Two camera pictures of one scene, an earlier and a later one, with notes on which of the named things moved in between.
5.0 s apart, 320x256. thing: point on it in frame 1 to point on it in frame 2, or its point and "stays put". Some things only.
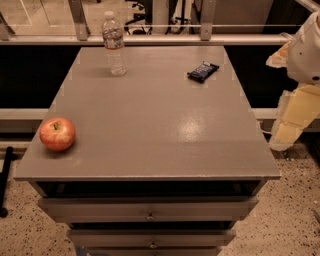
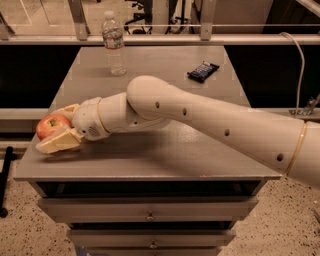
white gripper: [306, 59] to [87, 119]
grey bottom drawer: [153, 251] stays put
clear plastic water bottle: [113, 40] stays put
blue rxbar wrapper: [203, 72] stays put
